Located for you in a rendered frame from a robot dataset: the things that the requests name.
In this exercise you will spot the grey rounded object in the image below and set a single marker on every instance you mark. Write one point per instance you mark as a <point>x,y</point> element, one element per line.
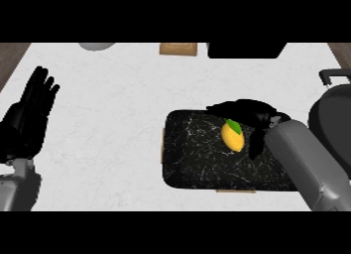
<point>96,46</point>

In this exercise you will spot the yellow lemon with green leaf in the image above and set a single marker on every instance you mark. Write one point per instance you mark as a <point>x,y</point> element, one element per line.
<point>232,137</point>

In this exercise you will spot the tan wooden block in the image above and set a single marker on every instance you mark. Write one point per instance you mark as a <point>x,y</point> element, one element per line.
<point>179,49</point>

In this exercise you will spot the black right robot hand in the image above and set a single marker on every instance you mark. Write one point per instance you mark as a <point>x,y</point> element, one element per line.
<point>250,114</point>

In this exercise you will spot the black appliance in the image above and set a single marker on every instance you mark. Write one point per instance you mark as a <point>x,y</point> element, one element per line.
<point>245,50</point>

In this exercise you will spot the dark grey pot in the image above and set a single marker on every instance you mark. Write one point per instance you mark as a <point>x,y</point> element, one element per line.
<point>340,125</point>

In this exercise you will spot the black marble tray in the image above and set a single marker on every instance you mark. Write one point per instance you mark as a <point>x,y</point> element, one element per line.
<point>217,158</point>

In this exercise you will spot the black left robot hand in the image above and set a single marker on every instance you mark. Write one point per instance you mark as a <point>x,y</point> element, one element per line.
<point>25,122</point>

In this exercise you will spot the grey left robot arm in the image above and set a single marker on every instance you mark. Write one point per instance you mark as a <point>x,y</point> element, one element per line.
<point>15,188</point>

